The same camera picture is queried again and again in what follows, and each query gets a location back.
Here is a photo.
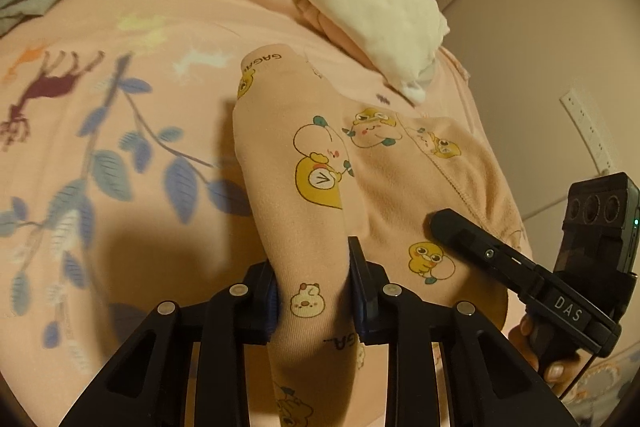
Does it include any pink duck print pajama garment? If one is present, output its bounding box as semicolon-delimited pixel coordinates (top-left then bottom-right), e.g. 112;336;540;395
233;44;529;426

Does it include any person's right hand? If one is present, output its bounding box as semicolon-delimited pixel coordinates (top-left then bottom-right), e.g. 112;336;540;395
508;314;589;395

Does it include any pink animal print bedsheet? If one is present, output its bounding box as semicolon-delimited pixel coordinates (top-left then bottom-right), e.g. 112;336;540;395
1;0;463;426

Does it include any white folded fleece garment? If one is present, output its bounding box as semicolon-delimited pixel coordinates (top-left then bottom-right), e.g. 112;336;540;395
309;0;449;105

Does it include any pink folded garment under white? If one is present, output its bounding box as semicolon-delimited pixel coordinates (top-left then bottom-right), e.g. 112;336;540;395
293;0;384;75

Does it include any white wall power strip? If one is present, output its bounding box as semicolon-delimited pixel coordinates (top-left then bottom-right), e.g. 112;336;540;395
560;88;616;176

